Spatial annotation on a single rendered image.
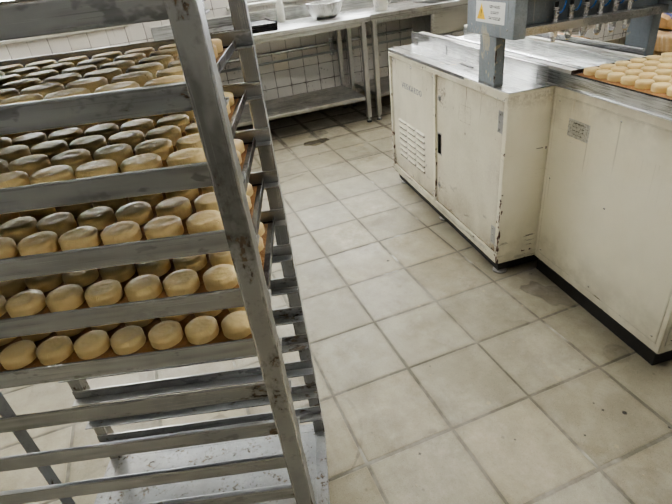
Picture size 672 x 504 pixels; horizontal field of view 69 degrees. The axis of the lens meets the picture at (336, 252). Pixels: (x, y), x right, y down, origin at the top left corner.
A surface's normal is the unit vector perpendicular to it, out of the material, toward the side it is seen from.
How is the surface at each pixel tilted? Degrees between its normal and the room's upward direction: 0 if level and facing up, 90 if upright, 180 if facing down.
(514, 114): 90
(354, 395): 0
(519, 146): 90
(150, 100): 90
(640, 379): 0
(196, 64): 90
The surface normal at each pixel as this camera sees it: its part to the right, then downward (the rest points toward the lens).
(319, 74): 0.36, 0.46
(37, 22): 0.07, 0.52
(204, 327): -0.11, -0.85
